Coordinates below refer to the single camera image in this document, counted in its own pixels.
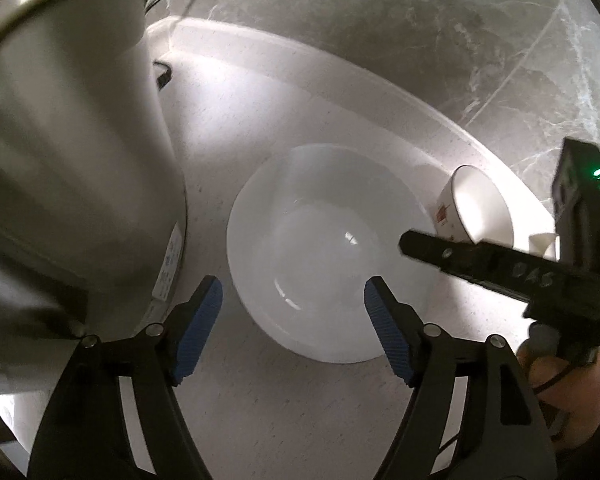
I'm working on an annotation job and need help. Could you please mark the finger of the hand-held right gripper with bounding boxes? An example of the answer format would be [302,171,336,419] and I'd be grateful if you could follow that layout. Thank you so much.
[399,230,516,295]

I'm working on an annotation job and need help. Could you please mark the stainless steel electric pot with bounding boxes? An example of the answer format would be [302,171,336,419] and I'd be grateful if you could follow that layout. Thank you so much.
[0,0,188,401]

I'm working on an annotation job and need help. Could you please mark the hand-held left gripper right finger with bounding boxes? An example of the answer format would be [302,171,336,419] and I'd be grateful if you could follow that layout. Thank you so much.
[364,276,561,480]

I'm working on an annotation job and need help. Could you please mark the large white bowl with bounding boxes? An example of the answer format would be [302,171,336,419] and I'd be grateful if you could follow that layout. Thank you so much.
[226,144,441,365]

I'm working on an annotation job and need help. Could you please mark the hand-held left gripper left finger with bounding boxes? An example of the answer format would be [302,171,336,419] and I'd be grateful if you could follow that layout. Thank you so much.
[27,275,224,480]

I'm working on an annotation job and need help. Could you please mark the person's right hand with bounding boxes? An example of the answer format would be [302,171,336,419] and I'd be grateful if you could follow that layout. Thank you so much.
[517,325,600,456]

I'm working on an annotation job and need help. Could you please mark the red floral bowl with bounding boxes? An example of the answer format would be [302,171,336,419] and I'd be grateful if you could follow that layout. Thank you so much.
[434,165,515,256]

